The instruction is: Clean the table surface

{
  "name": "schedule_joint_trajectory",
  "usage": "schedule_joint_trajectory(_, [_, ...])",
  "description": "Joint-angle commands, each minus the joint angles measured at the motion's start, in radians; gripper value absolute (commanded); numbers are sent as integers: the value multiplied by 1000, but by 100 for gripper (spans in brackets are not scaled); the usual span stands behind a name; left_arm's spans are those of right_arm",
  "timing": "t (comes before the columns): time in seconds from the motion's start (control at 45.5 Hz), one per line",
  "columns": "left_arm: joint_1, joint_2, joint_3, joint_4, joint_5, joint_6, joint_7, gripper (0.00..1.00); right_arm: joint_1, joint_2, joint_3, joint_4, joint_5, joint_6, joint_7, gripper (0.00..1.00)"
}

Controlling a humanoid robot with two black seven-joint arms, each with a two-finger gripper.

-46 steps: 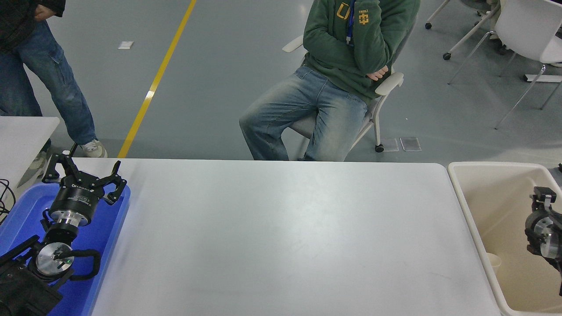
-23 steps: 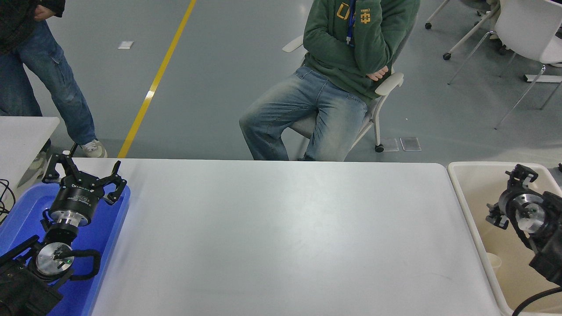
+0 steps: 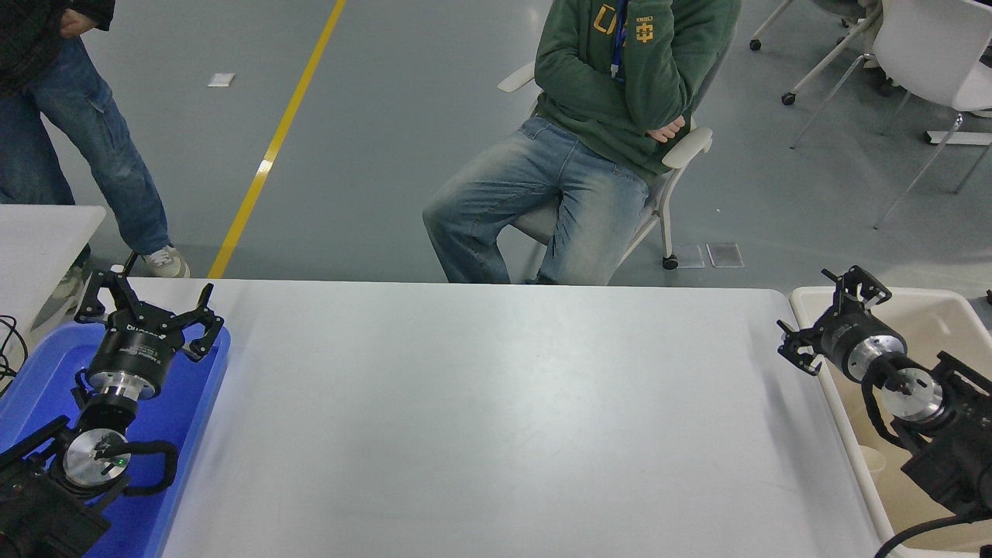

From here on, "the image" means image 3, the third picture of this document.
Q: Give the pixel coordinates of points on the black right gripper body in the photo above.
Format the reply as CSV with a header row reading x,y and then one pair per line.
x,y
849,333

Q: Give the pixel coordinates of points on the seated person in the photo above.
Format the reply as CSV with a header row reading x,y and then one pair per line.
x,y
542,178

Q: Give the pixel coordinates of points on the white chair with armrests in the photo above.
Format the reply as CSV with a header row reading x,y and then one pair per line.
x,y
686,147

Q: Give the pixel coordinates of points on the white paper cup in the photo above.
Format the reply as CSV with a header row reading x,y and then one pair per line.
x,y
872,459

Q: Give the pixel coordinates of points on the clear floor plate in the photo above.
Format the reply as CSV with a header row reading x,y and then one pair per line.
x,y
690,256
725,255

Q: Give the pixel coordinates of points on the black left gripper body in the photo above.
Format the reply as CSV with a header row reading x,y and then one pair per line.
x,y
136,349

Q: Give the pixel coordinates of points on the standing person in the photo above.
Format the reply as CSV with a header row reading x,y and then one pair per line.
x,y
93,139

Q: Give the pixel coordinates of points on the office chair with casters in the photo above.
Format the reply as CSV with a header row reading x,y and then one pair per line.
x,y
829,66

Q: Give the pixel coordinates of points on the large pale plastic bin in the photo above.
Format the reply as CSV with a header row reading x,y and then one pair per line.
x,y
938,325

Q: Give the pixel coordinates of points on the blue plastic tray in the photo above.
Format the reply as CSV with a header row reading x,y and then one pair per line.
x,y
186,434

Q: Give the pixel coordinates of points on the seated person's right hand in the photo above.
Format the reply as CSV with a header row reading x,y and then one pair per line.
x,y
670,126

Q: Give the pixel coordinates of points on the white table foot bar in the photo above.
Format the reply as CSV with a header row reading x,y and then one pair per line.
x,y
957,139

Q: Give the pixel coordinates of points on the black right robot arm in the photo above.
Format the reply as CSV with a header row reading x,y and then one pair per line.
x,y
938,434

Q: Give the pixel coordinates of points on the standing person's hand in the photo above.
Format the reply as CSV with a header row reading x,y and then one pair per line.
x,y
76,23

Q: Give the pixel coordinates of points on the white shell chair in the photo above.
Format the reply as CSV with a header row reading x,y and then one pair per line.
x,y
930,46

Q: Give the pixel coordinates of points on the white side table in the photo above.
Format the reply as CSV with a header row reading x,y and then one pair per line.
x,y
39,240

